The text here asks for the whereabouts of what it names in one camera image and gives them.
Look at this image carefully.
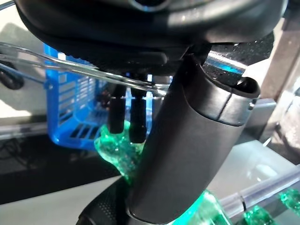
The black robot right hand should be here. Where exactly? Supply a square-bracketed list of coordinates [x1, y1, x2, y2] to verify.
[77, 181, 139, 225]

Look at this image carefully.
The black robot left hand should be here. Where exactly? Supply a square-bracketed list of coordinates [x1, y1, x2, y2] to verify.
[14, 0, 289, 225]

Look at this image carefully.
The blue plastic shopping basket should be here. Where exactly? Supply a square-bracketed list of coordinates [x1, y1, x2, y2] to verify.
[0, 42, 175, 151]

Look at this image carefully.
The black base shelf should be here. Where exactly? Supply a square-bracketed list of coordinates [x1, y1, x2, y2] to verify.
[202, 31, 276, 89]

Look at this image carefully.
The clear plastic price rail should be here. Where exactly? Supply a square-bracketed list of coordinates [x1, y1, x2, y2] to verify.
[243, 170, 300, 208]
[217, 194, 244, 213]

